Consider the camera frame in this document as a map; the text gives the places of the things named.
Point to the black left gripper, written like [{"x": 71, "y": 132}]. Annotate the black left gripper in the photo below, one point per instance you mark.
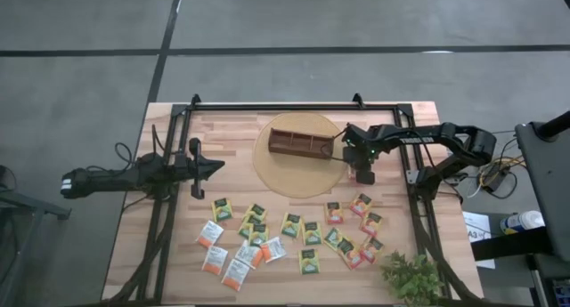
[{"x": 196, "y": 169}]

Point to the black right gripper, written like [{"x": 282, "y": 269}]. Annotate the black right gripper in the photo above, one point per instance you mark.
[{"x": 363, "y": 158}]

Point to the green lemon lime tea bag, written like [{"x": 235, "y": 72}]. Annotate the green lemon lime tea bag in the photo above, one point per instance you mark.
[
  {"x": 308, "y": 261},
  {"x": 259, "y": 236},
  {"x": 258, "y": 211},
  {"x": 291, "y": 226},
  {"x": 312, "y": 234},
  {"x": 222, "y": 210},
  {"x": 245, "y": 229},
  {"x": 332, "y": 238}
]

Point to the orange peach tea bag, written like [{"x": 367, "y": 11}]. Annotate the orange peach tea bag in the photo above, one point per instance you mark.
[
  {"x": 360, "y": 204},
  {"x": 350, "y": 254},
  {"x": 334, "y": 213},
  {"x": 372, "y": 250},
  {"x": 371, "y": 224}
]

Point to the white orange Tazo tea bag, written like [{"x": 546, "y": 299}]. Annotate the white orange Tazo tea bag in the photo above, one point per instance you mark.
[
  {"x": 248, "y": 255},
  {"x": 235, "y": 275},
  {"x": 215, "y": 260},
  {"x": 209, "y": 234},
  {"x": 274, "y": 250}
]

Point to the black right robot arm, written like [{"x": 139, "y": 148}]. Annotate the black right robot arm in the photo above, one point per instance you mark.
[{"x": 438, "y": 135}]

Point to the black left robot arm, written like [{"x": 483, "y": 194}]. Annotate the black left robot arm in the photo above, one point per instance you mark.
[{"x": 111, "y": 179}]

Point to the brown wooden compartment box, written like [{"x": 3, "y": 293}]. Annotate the brown wooden compartment box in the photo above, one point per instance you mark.
[{"x": 298, "y": 152}]

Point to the round woven straw placemat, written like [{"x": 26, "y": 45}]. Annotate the round woven straw placemat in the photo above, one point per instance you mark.
[{"x": 294, "y": 178}]

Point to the white paper sheet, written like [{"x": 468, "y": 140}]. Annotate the white paper sheet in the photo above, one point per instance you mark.
[{"x": 474, "y": 220}]

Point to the green potted plant white pot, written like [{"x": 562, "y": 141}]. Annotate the green potted plant white pot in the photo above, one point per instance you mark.
[{"x": 412, "y": 280}]

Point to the black power adapter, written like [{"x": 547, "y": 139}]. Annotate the black power adapter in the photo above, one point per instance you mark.
[{"x": 493, "y": 179}]

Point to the black cart beam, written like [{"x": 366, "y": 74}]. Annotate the black cart beam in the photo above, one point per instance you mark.
[{"x": 507, "y": 244}]

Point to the white blue wipes canister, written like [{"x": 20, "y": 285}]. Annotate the white blue wipes canister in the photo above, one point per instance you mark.
[{"x": 523, "y": 221}]

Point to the grey metal stand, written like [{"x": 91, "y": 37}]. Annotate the grey metal stand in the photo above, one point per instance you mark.
[{"x": 35, "y": 205}]

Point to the dark grey cart top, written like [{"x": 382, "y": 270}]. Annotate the dark grey cart top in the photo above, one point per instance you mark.
[{"x": 548, "y": 182}]

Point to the black cart pole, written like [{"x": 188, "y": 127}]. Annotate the black cart pole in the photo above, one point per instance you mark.
[{"x": 556, "y": 124}]

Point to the silver mounting bracket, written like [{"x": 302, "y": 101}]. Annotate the silver mounting bracket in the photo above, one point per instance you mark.
[{"x": 412, "y": 175}]

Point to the black metal table frame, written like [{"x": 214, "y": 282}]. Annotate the black metal table frame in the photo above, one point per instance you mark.
[{"x": 289, "y": 107}]

